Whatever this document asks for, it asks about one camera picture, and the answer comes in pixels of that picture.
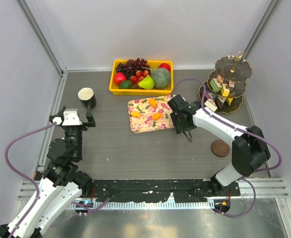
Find dark red grape bunch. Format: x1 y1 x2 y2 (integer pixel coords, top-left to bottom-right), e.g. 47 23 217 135
115 58 150 77

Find green lime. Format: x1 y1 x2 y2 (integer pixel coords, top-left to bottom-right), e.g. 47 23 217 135
118 80 132 89

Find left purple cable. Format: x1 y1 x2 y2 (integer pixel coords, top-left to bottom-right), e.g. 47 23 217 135
5 122 58 238

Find round wooden coaster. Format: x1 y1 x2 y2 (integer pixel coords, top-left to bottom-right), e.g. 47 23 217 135
211 139 230 158

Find floral serving tray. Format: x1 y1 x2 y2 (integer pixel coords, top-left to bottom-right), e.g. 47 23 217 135
127 95 174 134

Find green white cake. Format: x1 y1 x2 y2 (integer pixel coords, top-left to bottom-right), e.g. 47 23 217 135
209 78 222 92

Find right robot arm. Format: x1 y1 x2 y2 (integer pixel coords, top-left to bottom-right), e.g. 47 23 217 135
168 95 271 196

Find red cherries cluster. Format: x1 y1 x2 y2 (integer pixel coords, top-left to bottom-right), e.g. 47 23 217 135
130 69 151 85

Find chocolate cake slice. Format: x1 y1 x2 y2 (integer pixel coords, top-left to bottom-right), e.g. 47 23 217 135
216 96 226 110

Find yellow plastic fruit bin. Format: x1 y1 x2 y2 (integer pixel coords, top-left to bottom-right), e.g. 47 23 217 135
109 59 174 96

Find black paper cup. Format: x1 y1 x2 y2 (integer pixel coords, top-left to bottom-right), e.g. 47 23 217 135
78 87 96 109

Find red apple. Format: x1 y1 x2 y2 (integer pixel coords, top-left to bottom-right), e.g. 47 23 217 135
114 72 127 85

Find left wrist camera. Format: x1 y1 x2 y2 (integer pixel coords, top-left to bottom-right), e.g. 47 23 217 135
49 109 83 126

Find green melon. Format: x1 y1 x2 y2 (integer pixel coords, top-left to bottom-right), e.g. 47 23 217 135
151 68 171 89

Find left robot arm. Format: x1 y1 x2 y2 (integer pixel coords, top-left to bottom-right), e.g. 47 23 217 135
0 106 96 238

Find green pear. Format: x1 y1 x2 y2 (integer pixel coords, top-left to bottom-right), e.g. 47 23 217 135
138 76 155 90

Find orange fish cookie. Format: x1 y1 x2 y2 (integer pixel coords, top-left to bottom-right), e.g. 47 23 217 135
148 98 157 108
130 111 142 118
152 113 162 120

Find metal serving tongs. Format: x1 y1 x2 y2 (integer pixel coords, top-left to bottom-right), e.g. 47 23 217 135
183 130 192 143

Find three-tier black cake stand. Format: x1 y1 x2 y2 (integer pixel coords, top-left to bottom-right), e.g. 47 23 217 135
198 52 252 114

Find yellow layered cake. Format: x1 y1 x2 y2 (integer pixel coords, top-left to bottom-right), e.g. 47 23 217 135
221 84 230 98

